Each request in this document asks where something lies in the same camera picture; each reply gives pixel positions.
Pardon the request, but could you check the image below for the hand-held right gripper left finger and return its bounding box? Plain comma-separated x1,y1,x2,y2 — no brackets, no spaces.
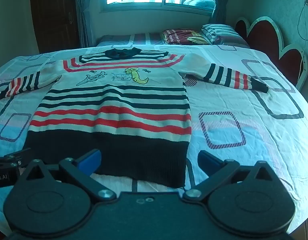
15,149,117,203

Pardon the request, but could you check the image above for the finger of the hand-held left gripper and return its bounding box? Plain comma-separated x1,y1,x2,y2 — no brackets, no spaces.
0,148,32,168

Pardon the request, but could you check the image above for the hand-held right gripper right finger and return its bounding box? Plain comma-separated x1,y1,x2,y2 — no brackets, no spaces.
183,150,282,203

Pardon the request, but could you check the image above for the striped knit sweater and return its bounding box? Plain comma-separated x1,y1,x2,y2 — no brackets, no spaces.
0,47,269,188

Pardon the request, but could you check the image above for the patterned white bed sheet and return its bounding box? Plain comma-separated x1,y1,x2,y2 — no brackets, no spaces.
0,44,308,235

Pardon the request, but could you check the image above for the folded red blanket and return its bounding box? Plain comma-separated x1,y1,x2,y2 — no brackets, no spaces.
161,29,210,45

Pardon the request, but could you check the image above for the striped purple bed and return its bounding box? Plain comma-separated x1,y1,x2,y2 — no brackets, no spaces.
95,31,251,48

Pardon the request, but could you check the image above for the striped pillow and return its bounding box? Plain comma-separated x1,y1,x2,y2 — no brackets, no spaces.
201,24,244,45

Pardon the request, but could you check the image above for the red scalloped headboard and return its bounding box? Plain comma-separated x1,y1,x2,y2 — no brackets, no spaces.
234,16,308,90

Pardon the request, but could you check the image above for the dark wooden door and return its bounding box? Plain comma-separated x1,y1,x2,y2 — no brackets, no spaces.
29,0,80,54

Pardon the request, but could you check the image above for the blue curtain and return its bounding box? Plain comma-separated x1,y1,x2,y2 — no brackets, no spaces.
72,0,94,47
209,0,236,25

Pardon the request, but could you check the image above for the folded quilt on windowsill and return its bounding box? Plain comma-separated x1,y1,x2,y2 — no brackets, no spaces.
183,0,216,8

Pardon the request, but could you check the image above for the wall cable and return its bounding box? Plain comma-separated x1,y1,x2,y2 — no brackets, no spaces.
297,0,308,80

